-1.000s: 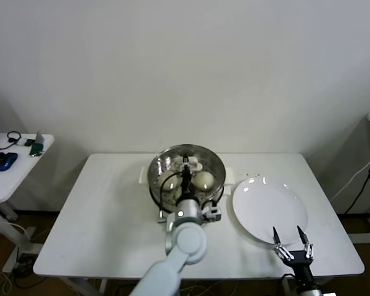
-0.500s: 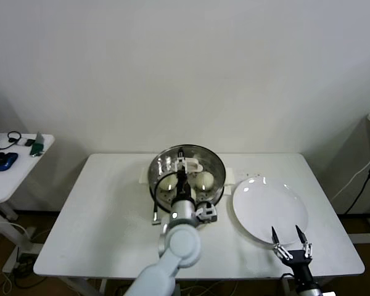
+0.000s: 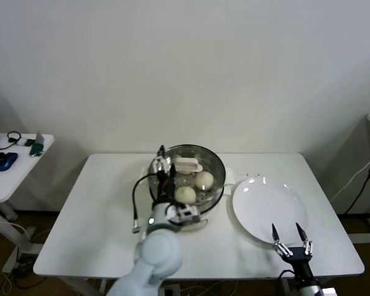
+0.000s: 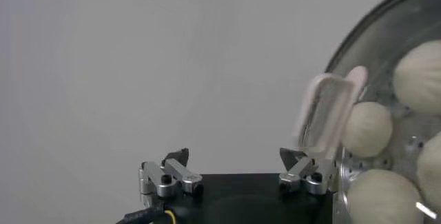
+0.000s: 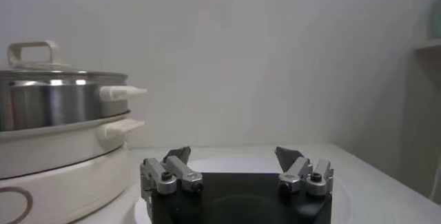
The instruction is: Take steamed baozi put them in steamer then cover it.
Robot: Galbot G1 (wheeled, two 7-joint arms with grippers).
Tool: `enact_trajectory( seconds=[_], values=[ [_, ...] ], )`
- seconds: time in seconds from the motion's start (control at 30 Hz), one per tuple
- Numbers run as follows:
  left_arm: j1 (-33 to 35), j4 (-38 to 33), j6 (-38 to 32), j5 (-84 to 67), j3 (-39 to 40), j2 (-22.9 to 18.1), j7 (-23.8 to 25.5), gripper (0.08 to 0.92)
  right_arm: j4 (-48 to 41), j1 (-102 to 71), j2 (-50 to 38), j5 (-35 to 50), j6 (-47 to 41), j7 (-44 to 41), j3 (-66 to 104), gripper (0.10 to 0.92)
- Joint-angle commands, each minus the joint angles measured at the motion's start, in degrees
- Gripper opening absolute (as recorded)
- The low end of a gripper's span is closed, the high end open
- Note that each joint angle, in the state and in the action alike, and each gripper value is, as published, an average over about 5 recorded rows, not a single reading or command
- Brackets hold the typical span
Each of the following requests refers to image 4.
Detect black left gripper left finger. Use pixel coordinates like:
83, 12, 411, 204
138, 147, 204, 198

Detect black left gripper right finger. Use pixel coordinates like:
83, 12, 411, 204
278, 147, 337, 196

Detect round glass lid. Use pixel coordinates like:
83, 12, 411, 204
292, 0, 441, 224

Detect white steamed baozi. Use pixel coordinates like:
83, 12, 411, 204
346, 169, 424, 224
340, 101, 393, 159
392, 39, 441, 115
416, 132, 441, 212

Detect perforated steel steamer basket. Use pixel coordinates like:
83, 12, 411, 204
339, 0, 441, 224

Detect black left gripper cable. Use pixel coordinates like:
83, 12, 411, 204
115, 204, 177, 224

